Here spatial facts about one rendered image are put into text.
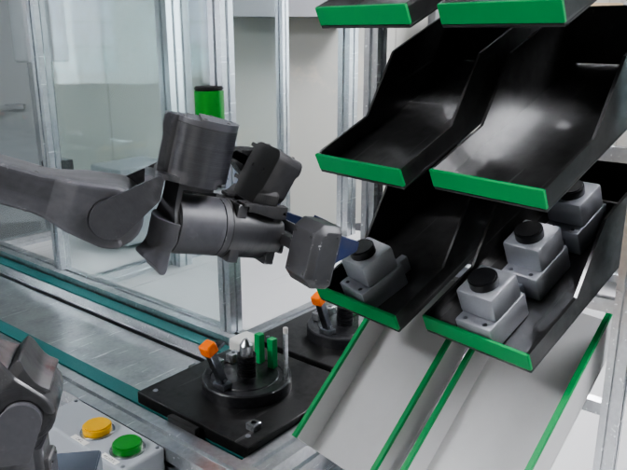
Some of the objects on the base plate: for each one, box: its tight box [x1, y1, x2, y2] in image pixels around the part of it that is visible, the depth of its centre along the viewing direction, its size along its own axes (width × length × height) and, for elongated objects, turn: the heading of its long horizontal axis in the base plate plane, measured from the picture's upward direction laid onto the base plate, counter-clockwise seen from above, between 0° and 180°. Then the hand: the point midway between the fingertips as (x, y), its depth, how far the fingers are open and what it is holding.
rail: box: [0, 333, 259, 470], centre depth 116 cm, size 6×89×11 cm, turn 51°
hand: (313, 235), depth 74 cm, fingers open, 6 cm apart
